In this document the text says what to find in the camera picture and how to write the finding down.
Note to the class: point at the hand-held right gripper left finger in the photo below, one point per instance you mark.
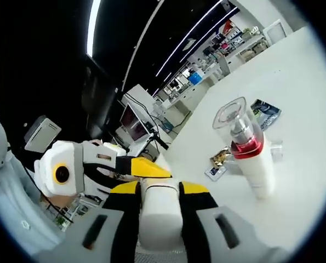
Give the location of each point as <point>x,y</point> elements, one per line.
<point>116,219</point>

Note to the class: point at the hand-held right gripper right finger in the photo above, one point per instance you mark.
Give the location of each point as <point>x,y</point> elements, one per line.
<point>203,219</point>

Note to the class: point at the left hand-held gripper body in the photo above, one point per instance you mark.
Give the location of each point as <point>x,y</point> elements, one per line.
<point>69,156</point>

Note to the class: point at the white skincare tube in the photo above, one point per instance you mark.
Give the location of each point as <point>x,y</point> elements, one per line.
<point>160,211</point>

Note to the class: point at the white skincare bottle red collar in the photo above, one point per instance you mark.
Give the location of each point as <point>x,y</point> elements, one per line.
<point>257,175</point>

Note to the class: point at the white square skincare bottle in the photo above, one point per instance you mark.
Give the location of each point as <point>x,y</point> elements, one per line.
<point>277,152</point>

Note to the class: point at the green black skincare sachet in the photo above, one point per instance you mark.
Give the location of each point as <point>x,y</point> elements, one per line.
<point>266,113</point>

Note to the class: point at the white ceiling air conditioner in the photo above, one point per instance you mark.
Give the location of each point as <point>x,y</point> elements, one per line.
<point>43,132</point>

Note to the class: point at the small blue white sachet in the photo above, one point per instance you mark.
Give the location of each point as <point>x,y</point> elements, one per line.
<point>215,173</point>

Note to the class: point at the gold foil sachet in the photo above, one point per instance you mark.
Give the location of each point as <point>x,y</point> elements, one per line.
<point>220,156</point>

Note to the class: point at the person's grey shirt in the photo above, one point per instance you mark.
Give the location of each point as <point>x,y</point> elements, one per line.
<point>12,208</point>

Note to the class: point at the blue plastic crate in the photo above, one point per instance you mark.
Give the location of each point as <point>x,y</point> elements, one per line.
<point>196,77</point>

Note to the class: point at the white chair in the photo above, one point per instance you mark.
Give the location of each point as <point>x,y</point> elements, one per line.
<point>274,31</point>

